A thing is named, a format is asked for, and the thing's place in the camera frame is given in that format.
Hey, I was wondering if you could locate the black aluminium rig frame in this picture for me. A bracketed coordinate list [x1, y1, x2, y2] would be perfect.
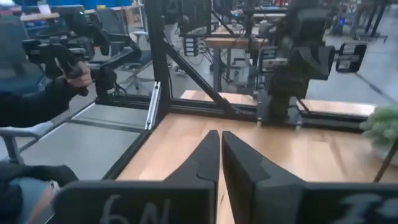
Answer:
[95, 0, 379, 182]

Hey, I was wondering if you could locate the person's hand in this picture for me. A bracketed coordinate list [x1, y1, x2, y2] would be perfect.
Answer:
[63, 61, 93, 90]

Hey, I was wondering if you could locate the wooden-top grey workbench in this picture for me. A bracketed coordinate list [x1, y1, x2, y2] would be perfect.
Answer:
[203, 24, 270, 94]

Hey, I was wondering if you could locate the person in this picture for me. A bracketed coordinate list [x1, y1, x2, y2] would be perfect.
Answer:
[0, 62, 94, 224]
[161, 0, 191, 74]

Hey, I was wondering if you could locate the dark office chair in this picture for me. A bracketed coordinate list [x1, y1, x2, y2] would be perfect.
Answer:
[0, 14, 46, 94]
[93, 6, 153, 93]

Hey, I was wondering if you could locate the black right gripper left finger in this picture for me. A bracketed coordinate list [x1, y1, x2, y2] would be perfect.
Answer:
[52, 129, 221, 224]

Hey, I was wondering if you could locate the grey chair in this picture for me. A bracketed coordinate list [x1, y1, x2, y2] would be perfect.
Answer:
[0, 120, 56, 166]

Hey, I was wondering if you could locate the small green potted plant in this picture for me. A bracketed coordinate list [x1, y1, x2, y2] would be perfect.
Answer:
[359, 105, 398, 152]

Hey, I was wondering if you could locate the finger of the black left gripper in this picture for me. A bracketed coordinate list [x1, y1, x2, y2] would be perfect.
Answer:
[291, 52, 313, 81]
[312, 52, 335, 81]

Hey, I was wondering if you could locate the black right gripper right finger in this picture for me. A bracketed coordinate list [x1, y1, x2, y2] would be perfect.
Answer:
[222, 131, 398, 224]

